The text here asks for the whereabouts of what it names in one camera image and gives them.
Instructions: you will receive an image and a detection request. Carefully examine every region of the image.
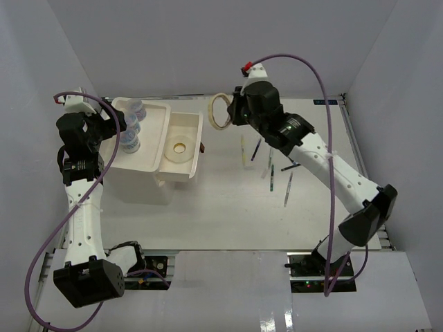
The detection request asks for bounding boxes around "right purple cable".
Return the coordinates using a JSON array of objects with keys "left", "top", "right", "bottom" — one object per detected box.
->
[{"left": 252, "top": 53, "right": 370, "bottom": 297}]

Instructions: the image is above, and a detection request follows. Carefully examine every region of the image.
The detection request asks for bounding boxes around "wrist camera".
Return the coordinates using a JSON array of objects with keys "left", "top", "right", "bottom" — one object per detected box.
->
[
  {"left": 242, "top": 62, "right": 269, "bottom": 85},
  {"left": 55, "top": 95, "right": 95, "bottom": 115}
]

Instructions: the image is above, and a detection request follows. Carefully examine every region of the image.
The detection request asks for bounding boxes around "dark green pen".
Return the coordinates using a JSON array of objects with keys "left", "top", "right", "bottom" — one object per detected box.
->
[{"left": 269, "top": 163, "right": 274, "bottom": 192}]

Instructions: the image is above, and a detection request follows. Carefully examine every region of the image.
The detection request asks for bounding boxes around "white top drawer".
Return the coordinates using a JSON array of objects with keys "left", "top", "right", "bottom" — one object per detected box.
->
[{"left": 156, "top": 112, "right": 203, "bottom": 183}]

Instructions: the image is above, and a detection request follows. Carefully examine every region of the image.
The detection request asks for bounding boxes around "clear jar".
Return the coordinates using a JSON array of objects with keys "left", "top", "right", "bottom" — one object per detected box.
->
[
  {"left": 126, "top": 98, "right": 147, "bottom": 121},
  {"left": 119, "top": 129, "right": 140, "bottom": 154},
  {"left": 125, "top": 112, "right": 141, "bottom": 134}
]

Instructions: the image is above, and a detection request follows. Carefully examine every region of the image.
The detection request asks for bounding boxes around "yellow highlighter pen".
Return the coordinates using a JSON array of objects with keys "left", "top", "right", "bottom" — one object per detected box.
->
[{"left": 240, "top": 134, "right": 246, "bottom": 167}]

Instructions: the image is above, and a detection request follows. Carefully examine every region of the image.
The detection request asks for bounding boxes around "grey clear pen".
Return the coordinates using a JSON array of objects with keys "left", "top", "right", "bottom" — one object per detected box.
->
[{"left": 283, "top": 172, "right": 293, "bottom": 207}]

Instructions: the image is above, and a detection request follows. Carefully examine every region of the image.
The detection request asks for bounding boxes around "black pen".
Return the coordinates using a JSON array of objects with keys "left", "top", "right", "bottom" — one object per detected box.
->
[{"left": 280, "top": 165, "right": 296, "bottom": 172}]

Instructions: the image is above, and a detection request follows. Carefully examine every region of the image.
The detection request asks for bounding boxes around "light green pen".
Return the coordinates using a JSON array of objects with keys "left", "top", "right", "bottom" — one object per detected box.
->
[{"left": 266, "top": 147, "right": 273, "bottom": 171}]

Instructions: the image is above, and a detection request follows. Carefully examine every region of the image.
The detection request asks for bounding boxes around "white wide tape roll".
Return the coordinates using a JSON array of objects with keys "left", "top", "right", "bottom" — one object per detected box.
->
[{"left": 164, "top": 135, "right": 195, "bottom": 163}]

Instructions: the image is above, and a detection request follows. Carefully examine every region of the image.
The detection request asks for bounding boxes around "purple pen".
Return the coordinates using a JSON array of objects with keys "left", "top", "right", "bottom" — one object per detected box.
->
[{"left": 250, "top": 138, "right": 262, "bottom": 162}]

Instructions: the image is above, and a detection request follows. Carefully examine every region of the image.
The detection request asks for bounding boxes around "beige thin tape roll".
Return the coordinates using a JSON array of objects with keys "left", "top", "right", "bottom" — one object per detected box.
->
[{"left": 208, "top": 93, "right": 232, "bottom": 131}]

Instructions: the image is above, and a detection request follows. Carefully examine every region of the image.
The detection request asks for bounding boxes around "white three-drawer storage box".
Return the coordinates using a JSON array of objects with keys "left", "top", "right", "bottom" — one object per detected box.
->
[{"left": 100, "top": 97, "right": 205, "bottom": 206}]

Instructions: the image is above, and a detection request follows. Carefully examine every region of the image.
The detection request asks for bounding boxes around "blue table label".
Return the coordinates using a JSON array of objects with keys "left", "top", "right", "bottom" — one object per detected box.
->
[{"left": 313, "top": 99, "right": 338, "bottom": 106}]

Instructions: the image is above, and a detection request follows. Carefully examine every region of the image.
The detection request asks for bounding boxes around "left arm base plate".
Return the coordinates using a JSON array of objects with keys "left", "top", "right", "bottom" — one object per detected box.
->
[{"left": 125, "top": 255, "right": 175, "bottom": 291}]

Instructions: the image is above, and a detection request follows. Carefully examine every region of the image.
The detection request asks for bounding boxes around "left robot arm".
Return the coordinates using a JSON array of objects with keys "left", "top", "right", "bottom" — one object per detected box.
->
[{"left": 53, "top": 91, "right": 146, "bottom": 308}]

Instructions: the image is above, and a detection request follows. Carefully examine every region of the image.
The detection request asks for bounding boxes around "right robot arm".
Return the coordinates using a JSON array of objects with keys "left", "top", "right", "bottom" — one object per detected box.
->
[{"left": 227, "top": 81, "right": 398, "bottom": 276}]

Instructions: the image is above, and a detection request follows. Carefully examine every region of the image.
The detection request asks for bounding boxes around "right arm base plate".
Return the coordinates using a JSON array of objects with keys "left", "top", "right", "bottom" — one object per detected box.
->
[{"left": 284, "top": 255, "right": 356, "bottom": 294}]

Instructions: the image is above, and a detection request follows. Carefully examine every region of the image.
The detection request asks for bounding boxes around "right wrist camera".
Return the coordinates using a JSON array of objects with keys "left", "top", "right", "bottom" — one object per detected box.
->
[{"left": 242, "top": 62, "right": 269, "bottom": 85}]

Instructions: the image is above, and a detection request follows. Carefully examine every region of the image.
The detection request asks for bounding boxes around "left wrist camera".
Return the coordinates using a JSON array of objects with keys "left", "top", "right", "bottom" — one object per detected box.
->
[{"left": 55, "top": 95, "right": 95, "bottom": 115}]

